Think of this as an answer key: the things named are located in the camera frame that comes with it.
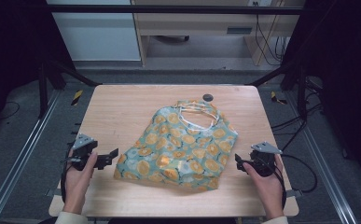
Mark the black horizontal frame bar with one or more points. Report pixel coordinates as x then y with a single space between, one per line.
169 9

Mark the person's left hand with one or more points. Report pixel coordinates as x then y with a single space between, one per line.
77 183

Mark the black curtain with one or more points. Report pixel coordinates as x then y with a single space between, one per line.
10 46
346 77

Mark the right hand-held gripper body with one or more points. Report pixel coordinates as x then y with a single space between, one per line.
263 155

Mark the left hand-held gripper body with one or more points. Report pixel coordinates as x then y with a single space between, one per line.
83 143

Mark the person's right hand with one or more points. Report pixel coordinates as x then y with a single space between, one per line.
266 189

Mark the aluminium floor rail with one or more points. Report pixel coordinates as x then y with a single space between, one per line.
321 155
22 152

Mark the black metal frame strut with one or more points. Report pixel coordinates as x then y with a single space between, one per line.
57 74
293 73

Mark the dark round table grommet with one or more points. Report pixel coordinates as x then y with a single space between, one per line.
207 97

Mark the yellow black floor tape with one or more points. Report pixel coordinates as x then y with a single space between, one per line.
77 97
276 99

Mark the white cabinet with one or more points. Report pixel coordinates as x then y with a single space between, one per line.
97 34

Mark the light wooden desk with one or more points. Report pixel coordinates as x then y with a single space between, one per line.
197 23

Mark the grey table bracket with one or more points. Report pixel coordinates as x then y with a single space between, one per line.
52 193
294 193

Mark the green bag with orange print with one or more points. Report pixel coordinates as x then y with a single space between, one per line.
181 149

